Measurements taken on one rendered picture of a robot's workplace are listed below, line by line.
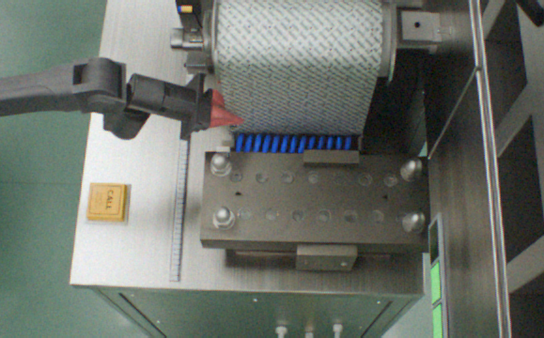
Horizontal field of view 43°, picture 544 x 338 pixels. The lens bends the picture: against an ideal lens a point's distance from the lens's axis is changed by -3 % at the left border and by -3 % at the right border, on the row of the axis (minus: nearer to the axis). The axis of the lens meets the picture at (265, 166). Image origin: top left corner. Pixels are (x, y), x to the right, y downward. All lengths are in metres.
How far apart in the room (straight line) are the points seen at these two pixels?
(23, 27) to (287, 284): 1.74
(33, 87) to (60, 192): 1.30
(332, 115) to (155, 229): 0.40
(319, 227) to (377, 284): 0.18
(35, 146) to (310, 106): 1.50
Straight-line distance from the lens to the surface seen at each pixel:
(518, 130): 0.74
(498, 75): 0.85
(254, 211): 1.19
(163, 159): 1.38
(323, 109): 1.16
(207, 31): 1.05
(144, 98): 1.12
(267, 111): 1.17
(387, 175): 1.23
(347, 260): 1.22
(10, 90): 1.14
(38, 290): 2.33
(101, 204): 1.35
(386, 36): 1.03
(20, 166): 2.48
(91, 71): 1.11
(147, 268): 1.32
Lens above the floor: 2.17
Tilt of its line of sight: 68 degrees down
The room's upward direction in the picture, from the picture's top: 2 degrees counter-clockwise
